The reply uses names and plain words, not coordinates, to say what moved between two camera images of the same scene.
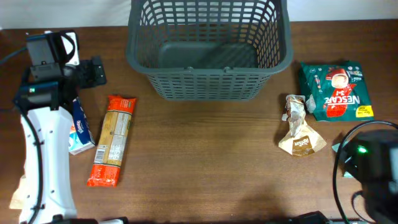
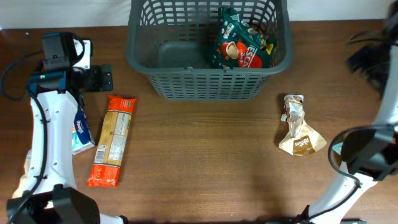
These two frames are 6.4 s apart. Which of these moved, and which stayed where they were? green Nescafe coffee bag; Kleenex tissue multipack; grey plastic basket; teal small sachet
Moved: green Nescafe coffee bag
Stayed: Kleenex tissue multipack; grey plastic basket; teal small sachet
